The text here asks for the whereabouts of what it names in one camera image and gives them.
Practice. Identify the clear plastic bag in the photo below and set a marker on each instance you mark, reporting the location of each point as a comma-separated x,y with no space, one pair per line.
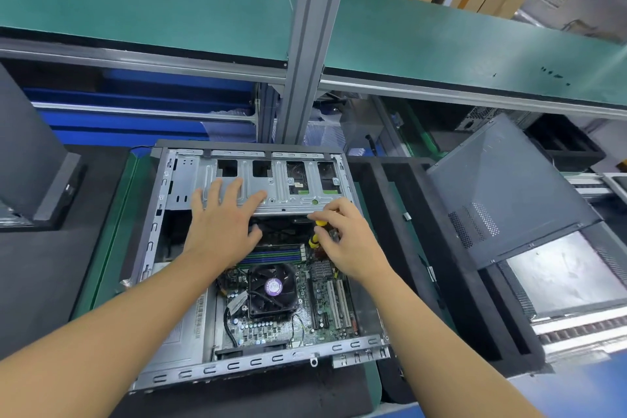
328,134

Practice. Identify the grey case side panel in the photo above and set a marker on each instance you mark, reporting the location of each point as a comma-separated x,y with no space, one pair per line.
509,192

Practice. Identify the dark grey computer case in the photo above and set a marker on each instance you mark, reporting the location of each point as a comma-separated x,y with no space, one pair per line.
264,173

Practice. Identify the person's right hand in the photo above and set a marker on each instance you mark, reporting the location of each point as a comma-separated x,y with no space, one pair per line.
353,241

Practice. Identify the person's left hand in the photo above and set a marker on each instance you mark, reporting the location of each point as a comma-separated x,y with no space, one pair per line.
223,227

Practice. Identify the person's right forearm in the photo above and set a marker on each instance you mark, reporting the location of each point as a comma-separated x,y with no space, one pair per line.
451,354

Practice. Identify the grey metal conveyor plate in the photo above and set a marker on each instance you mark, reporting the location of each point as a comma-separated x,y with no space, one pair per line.
568,271

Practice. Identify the black divided foam tray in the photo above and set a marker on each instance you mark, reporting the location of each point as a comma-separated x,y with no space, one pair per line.
431,266

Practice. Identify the scattered small black screws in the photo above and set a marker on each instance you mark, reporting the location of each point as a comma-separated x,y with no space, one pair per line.
554,73

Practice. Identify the green motherboard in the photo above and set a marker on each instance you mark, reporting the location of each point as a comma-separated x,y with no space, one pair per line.
304,310

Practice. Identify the distant computer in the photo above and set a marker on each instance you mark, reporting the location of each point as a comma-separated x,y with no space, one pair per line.
480,117

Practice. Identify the person's left forearm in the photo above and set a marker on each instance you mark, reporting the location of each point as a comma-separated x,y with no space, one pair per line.
98,344

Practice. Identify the blue plastic crate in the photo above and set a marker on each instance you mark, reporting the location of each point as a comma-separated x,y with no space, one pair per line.
147,109

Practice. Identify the silver computer case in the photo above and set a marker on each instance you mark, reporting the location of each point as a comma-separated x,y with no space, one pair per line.
34,158

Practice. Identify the black CPU fan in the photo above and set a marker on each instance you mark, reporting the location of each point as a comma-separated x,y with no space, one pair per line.
271,287

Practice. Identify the thick aluminium frame post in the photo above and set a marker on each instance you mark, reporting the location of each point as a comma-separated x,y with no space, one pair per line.
313,36

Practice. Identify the aluminium conveyor frame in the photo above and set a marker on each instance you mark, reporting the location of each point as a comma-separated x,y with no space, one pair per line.
583,330

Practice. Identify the silver power supply unit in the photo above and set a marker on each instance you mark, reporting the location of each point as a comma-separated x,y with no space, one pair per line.
186,334

